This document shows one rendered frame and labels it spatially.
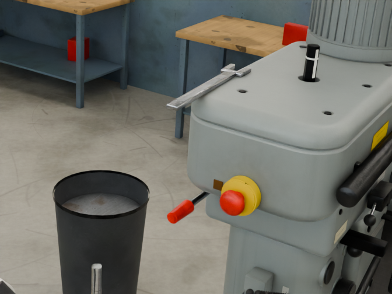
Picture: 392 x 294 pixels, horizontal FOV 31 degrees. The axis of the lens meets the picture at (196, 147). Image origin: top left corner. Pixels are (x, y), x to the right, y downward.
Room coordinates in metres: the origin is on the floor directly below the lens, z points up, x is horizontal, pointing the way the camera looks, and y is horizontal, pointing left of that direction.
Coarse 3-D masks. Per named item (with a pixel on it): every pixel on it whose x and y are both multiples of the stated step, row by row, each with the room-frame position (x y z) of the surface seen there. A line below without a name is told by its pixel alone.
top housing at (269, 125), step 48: (288, 48) 1.33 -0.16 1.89; (240, 96) 1.03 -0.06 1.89; (288, 96) 1.05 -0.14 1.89; (336, 96) 1.07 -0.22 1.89; (384, 96) 1.12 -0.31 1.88; (192, 144) 1.01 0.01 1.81; (240, 144) 0.96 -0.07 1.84; (288, 144) 0.93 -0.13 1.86; (336, 144) 0.93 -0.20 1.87; (288, 192) 0.92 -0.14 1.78
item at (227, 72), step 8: (232, 64) 1.17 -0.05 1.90; (224, 72) 1.12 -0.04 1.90; (232, 72) 1.13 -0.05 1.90; (240, 72) 1.13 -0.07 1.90; (248, 72) 1.15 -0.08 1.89; (208, 80) 1.07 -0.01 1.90; (216, 80) 1.08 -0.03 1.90; (224, 80) 1.09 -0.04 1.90; (200, 88) 1.03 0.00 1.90; (208, 88) 1.04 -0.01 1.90; (184, 96) 0.99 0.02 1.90; (192, 96) 0.99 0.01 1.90; (200, 96) 1.01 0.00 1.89; (168, 104) 0.95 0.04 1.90; (176, 104) 0.95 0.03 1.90; (184, 104) 0.96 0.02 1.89
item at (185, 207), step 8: (200, 192) 1.05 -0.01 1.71; (184, 200) 1.01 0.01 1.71; (192, 200) 1.02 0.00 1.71; (200, 200) 1.03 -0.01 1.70; (176, 208) 0.98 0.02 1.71; (184, 208) 0.99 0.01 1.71; (192, 208) 1.00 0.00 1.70; (168, 216) 0.97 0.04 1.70; (176, 216) 0.96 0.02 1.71; (184, 216) 0.98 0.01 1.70
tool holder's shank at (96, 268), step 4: (96, 264) 1.38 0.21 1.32; (100, 264) 1.38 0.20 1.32; (92, 268) 1.37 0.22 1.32; (96, 268) 1.37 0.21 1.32; (100, 268) 1.37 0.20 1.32; (92, 272) 1.37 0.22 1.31; (96, 272) 1.36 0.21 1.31; (100, 272) 1.37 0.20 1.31; (92, 276) 1.37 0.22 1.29; (96, 276) 1.36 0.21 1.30; (100, 276) 1.37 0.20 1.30; (92, 280) 1.37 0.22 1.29; (96, 280) 1.36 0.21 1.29; (100, 280) 1.37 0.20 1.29; (92, 284) 1.37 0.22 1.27; (96, 284) 1.36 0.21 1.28; (100, 284) 1.37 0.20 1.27; (92, 288) 1.37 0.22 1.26; (96, 288) 1.36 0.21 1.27; (100, 288) 1.37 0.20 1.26; (92, 292) 1.37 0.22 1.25; (96, 292) 1.36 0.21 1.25; (100, 292) 1.37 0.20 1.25
